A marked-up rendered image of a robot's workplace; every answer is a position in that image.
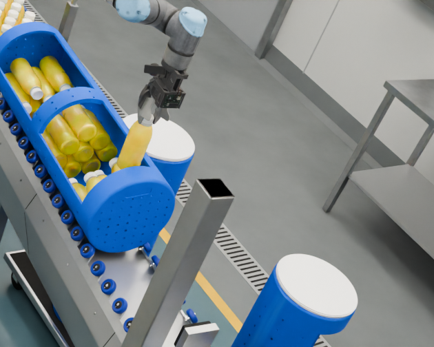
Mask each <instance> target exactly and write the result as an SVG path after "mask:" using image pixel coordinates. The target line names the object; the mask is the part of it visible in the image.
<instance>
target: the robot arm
mask: <svg viewBox="0 0 434 347"><path fill-rule="evenodd" d="M105 1H107V2H108V3H109V4H110V5H111V6H113V7H114V8H116V10H117V12H118V14H119V16H120V17H122V18H123V19H125V20H126V21H129V22H132V23H142V24H145V25H150V26H153V27H155V28H156V29H157V30H159V31H161V32H162V33H164V34H166V35H167V36H169V37H170V39H169V42H168V44H167V47H166V48H165V51H164V54H163V59H162V61H161V65H162V66H160V65H159V64H157V63H152V64H150V65H145V67H144V73H147V74H150V75H151V76H153V78H151V79H150V80H149V83H148V84H146V85H145V87H144V88H143V90H142V91H141V93H140V96H139V100H138V114H137V117H138V123H139V124H141V123H142V121H143V119H146V120H148V121H149V120H150V119H151V117H152V113H151V108H152V105H153V103H154V100H155V105H156V109H155V112H154V114H153V116H154V120H153V122H152V123H153V125H155V124H156V123H157V122H158V121H159V119H160V118H163V119H164V120H166V121H169V118H170V116H169V112H168V108H176V109H177V108H179V109H180V106H181V104H182V102H183V99H184V97H185V95H186V93H185V91H184V90H183V89H182V87H181V86H180V85H181V83H182V81H183V79H187V78H188V76H189V74H188V73H186V70H187V68H188V67H189V64H190V62H191V60H192V57H193V55H194V53H195V51H196V48H197V46H198V44H199V41H200V39H201V37H202V36H203V34H204V29H205V26H206V24H207V17H206V16H205V15H204V14H203V13H202V12H201V11H200V10H196V9H194V8H191V7H185V8H183V9H182V10H179V9H178V8H176V7H174V6H173V5H172V4H170V3H168V2H167V1H166V0H105ZM151 96H152V97H153V98H154V100H153V98H151Z"/></svg>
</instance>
